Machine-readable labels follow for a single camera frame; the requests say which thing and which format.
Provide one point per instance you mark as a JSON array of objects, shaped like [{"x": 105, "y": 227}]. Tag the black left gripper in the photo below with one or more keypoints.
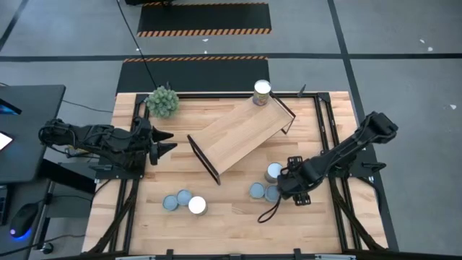
[{"x": 142, "y": 139}]

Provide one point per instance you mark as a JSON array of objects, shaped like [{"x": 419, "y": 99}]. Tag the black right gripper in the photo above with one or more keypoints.
[{"x": 299, "y": 178}]

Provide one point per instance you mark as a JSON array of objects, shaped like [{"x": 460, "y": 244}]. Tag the pale yellow labelled can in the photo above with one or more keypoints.
[{"x": 273, "y": 171}]

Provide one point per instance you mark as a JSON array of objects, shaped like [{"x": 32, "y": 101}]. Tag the white mixed vegetables can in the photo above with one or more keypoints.
[{"x": 270, "y": 193}]

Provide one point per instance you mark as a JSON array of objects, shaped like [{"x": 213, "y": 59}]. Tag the green polka dot peas can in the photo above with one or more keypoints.
[{"x": 257, "y": 190}]

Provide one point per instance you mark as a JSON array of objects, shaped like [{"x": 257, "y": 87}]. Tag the white red tomato can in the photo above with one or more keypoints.
[{"x": 184, "y": 197}]

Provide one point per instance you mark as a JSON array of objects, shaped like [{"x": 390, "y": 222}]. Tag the yellow-green oranges can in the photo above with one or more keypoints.
[{"x": 198, "y": 205}]

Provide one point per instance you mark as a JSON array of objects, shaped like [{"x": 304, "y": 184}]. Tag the yellow-green corn can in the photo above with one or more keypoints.
[{"x": 262, "y": 88}]

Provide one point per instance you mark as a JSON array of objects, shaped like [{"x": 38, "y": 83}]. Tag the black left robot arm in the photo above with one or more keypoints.
[{"x": 101, "y": 139}]

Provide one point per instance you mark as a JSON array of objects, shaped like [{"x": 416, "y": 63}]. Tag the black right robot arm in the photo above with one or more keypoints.
[{"x": 346, "y": 148}]

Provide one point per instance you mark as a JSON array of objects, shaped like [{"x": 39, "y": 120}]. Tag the green plant white pot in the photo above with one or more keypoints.
[{"x": 162, "y": 103}]

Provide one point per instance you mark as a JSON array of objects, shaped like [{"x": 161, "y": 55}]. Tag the small grey lid can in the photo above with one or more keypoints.
[{"x": 170, "y": 202}]

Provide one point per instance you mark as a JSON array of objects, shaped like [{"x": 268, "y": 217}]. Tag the black table edge clamp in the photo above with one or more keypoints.
[
  {"x": 296, "y": 254},
  {"x": 169, "y": 254}
]

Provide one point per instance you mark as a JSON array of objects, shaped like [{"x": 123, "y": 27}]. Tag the black hazard striped floor mat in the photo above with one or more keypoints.
[
  {"x": 195, "y": 76},
  {"x": 204, "y": 18}
]

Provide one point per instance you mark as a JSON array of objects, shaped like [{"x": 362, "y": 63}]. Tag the black desk stand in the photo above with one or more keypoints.
[{"x": 72, "y": 177}]

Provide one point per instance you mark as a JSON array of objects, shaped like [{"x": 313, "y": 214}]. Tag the black caster wheel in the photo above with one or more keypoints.
[{"x": 47, "y": 248}]

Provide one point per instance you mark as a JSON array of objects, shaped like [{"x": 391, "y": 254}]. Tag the dark screen device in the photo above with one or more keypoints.
[{"x": 7, "y": 108}]

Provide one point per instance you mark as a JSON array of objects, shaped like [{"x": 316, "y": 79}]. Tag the lit white screen device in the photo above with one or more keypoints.
[{"x": 3, "y": 141}]

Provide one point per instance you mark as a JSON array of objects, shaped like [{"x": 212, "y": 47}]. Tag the black mouse blue light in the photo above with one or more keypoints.
[{"x": 23, "y": 218}]

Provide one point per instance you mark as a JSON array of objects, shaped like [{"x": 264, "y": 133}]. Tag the dark keyboard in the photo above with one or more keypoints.
[{"x": 3, "y": 206}]

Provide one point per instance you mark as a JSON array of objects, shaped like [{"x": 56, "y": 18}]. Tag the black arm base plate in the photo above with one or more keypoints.
[
  {"x": 119, "y": 175},
  {"x": 361, "y": 171}
]

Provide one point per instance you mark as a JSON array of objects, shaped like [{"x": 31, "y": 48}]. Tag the black aluminium table frame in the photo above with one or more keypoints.
[{"x": 216, "y": 95}]

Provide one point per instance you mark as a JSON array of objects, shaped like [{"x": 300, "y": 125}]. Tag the wooden shelf black metal frame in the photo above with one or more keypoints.
[{"x": 238, "y": 133}]

